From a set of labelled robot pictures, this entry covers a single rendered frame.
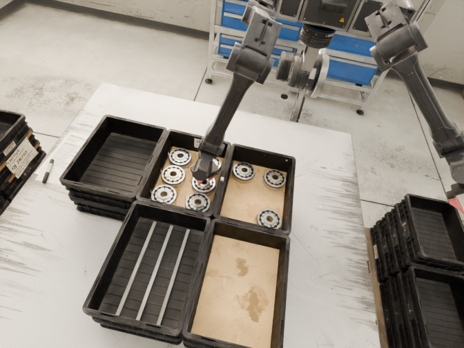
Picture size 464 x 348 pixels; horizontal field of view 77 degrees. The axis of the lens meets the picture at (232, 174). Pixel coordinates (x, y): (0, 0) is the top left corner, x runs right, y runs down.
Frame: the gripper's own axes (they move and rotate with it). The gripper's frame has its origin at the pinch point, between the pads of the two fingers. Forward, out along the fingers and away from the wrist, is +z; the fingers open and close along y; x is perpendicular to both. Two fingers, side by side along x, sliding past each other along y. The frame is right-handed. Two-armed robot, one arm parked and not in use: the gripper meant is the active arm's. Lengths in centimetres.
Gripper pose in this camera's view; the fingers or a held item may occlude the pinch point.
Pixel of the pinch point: (204, 181)
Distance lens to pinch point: 125.8
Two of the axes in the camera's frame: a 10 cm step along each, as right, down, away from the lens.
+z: -1.2, 5.8, 8.1
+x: -5.3, -7.2, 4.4
